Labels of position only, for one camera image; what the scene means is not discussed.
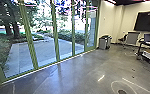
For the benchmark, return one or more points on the grey indoor trash bin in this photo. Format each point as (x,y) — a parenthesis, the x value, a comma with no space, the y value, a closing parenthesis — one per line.
(104,42)

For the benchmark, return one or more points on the open laptop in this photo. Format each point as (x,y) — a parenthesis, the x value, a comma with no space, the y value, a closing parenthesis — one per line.
(147,37)

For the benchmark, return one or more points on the grey office chair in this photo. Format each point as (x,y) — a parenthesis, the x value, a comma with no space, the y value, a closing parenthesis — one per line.
(131,38)

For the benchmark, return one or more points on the grey robot body part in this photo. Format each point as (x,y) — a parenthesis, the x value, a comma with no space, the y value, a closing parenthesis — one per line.
(122,91)

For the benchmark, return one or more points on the dark tree trunk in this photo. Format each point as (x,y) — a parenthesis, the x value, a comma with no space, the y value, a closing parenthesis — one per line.
(11,26)

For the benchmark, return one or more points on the green glass door frame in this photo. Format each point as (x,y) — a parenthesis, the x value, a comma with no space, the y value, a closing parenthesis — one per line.
(55,33)

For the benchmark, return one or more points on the black wall screen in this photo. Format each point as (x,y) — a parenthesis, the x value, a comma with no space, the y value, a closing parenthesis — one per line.
(147,21)

